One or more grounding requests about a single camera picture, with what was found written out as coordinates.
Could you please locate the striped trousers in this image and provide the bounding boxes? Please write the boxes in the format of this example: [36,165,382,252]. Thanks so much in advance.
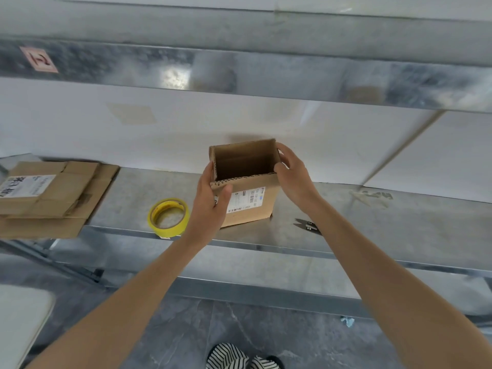
[206,343,281,369]

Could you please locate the beige tape patch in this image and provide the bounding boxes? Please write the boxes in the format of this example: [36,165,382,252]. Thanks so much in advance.
[106,102,158,126]

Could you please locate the red and white sticker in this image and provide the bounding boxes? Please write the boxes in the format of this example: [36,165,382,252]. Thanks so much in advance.
[19,46,59,74]

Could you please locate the galvanised metal shelf rack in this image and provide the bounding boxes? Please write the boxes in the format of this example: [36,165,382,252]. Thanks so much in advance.
[0,0,492,328]

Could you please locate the flattened labelled cardboard box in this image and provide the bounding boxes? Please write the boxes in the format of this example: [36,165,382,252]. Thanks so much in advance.
[0,161,101,219]

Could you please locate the black thread snips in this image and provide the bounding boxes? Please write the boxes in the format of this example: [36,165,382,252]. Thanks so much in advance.
[293,218,324,236]

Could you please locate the person's right hand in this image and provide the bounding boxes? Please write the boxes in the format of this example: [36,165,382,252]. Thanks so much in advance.
[273,142,323,216]

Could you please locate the person's right forearm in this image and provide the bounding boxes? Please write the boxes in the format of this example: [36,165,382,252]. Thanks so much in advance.
[304,198,492,369]

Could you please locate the white chair seat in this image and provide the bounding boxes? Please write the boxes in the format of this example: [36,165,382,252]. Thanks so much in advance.
[0,284,57,369]

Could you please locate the yellow tape roll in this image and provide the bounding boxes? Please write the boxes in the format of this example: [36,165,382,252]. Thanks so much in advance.
[148,198,190,240]

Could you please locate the flattened plain cardboard box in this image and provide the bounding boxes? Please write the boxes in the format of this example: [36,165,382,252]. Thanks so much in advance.
[0,163,120,240]

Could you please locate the person's left hand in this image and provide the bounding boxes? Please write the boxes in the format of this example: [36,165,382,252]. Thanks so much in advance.
[181,161,233,250]

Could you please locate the large white backing board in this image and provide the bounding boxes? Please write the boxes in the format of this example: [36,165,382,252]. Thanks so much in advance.
[0,76,443,186]

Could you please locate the brown cardboard box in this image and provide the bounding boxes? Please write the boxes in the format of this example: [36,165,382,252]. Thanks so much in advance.
[209,139,283,229]

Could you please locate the person's left forearm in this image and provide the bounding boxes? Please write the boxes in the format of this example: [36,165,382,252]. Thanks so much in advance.
[23,236,211,369]

